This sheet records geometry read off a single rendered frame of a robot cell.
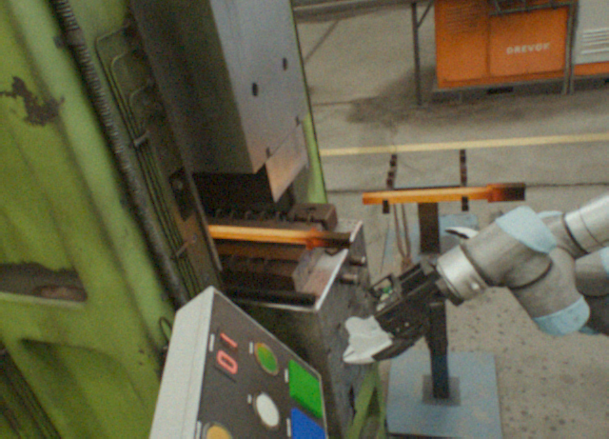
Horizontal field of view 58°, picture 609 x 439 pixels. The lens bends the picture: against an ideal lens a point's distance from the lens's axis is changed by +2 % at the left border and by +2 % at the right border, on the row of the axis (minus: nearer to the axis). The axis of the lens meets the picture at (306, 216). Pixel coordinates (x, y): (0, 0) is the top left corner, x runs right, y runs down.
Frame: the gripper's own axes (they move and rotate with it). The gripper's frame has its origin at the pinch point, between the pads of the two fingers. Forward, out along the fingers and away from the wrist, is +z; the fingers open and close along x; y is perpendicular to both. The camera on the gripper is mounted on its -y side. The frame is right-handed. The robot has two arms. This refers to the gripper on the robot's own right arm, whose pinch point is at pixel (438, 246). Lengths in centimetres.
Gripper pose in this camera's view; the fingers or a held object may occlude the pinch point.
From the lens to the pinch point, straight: 122.1
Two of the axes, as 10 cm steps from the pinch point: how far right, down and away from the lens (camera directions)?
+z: -9.2, -0.5, 3.9
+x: 3.5, -5.3, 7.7
